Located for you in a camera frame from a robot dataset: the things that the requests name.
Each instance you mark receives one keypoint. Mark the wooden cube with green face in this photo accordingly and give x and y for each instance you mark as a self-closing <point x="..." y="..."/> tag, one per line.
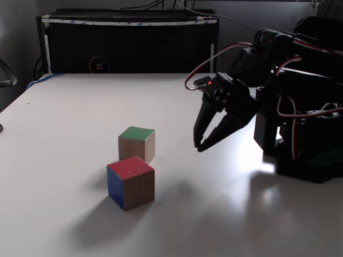
<point x="136" y="144"/>

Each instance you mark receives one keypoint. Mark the red blue cube with markers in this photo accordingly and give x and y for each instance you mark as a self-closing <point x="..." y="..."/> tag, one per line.
<point x="134" y="184"/>

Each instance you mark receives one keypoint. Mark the black computer case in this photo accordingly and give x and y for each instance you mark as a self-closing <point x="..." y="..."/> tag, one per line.
<point x="134" y="45"/>

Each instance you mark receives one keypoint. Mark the black chair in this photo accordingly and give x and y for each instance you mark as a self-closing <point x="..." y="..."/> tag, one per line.
<point x="6" y="83"/>

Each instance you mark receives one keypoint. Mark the small black gripper camera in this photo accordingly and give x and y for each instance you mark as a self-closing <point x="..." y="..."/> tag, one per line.
<point x="201" y="81"/>

